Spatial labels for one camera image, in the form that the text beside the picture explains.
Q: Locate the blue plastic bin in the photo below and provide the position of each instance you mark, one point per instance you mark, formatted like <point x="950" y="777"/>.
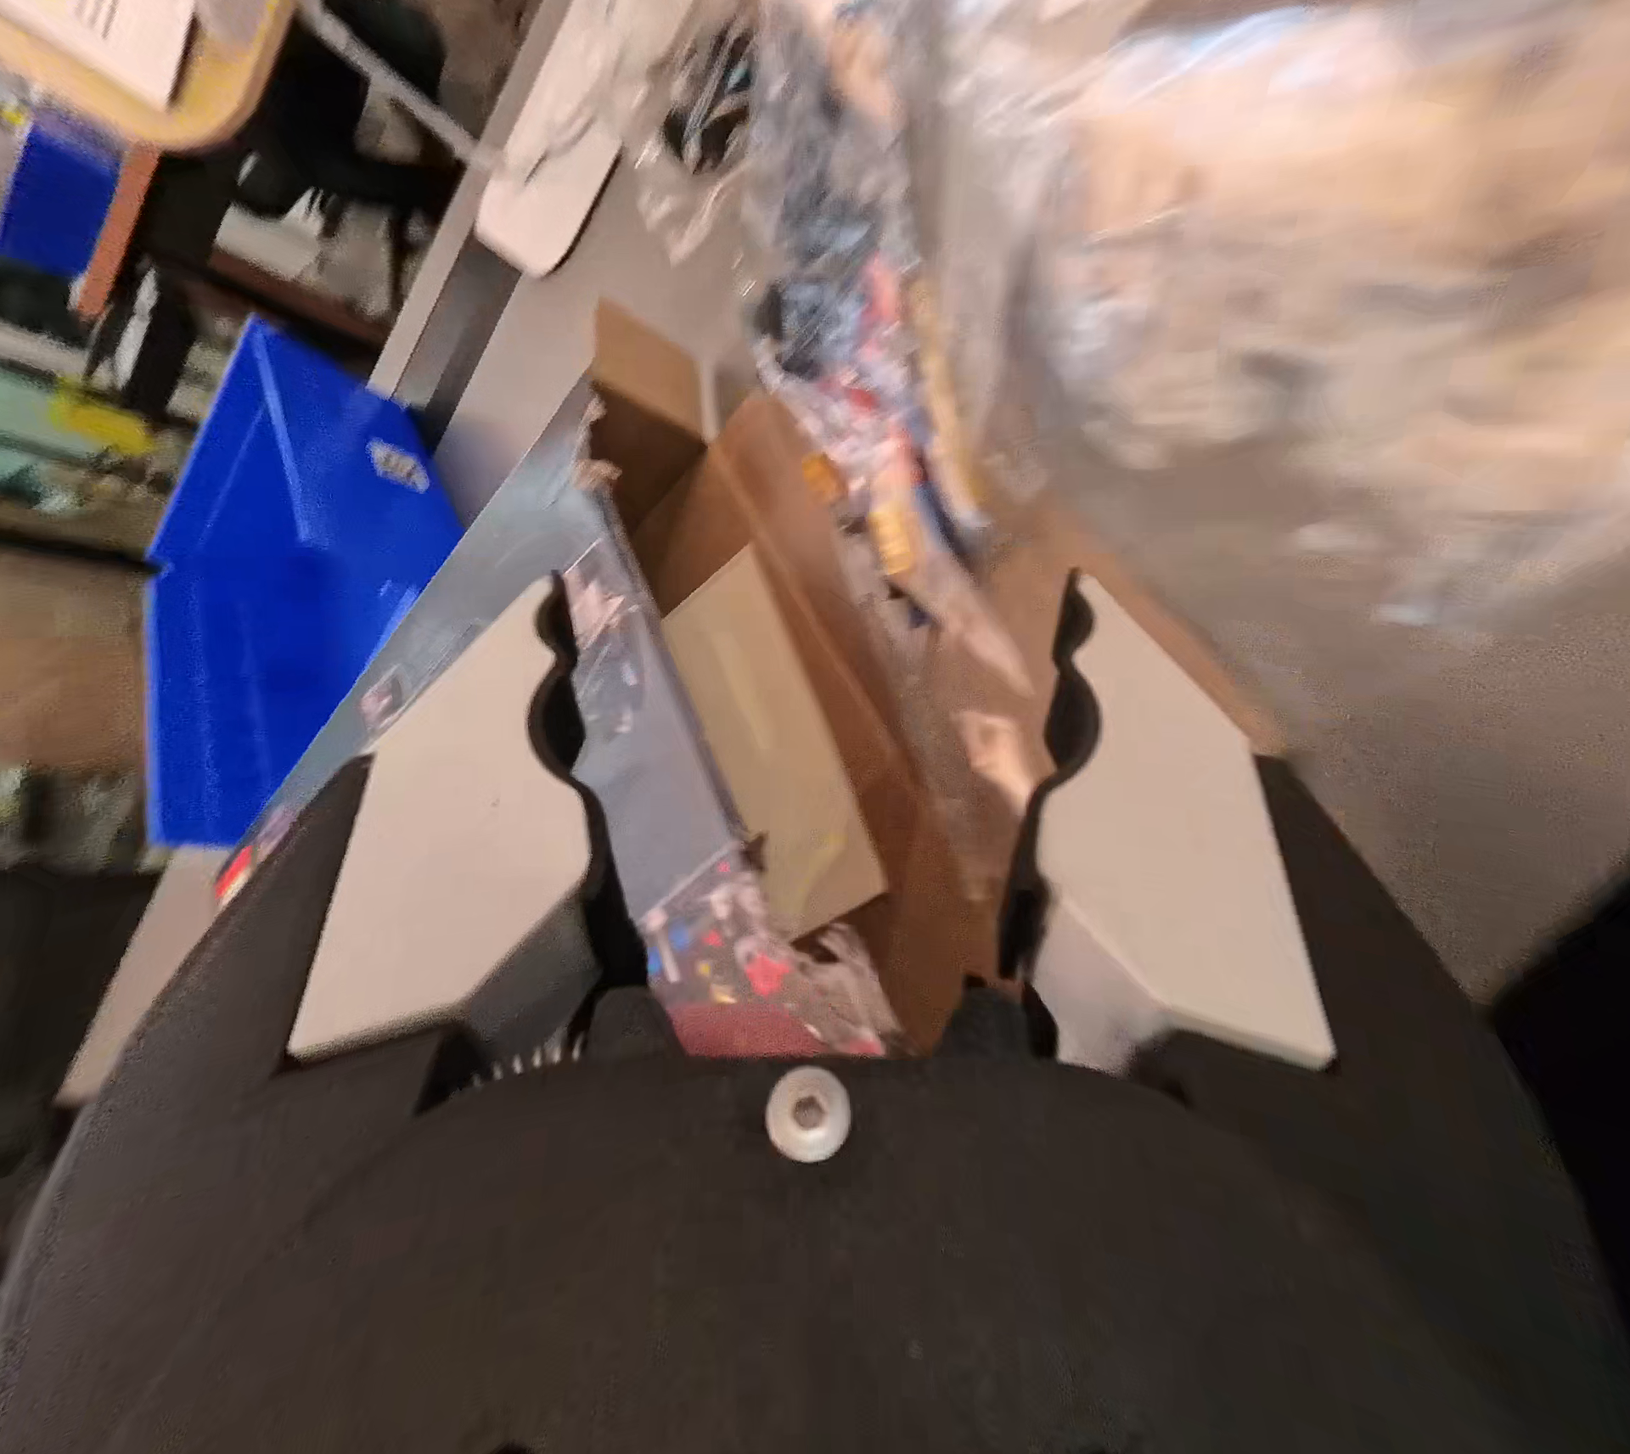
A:
<point x="57" y="200"/>
<point x="279" y="614"/>

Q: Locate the small clear lego pieces bag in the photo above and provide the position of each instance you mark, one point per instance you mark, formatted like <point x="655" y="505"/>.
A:
<point x="766" y="956"/>

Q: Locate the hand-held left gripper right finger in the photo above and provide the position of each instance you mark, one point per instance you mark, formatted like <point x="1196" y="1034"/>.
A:
<point x="1172" y="845"/>

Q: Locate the white instruction booklet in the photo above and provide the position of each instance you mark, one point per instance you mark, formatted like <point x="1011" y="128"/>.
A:
<point x="779" y="742"/>

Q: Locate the white rounded table top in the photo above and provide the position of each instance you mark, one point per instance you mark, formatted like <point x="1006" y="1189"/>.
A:
<point x="560" y="144"/>

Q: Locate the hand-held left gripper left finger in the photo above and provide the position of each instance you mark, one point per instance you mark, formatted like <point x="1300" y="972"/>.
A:
<point x="445" y="845"/>

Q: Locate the printed cardboard lego box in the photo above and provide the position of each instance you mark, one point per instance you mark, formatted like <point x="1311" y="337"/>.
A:
<point x="638" y="717"/>

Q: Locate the clear plastic lego pieces bag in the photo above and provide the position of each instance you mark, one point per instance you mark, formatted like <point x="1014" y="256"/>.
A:
<point x="1210" y="206"/>

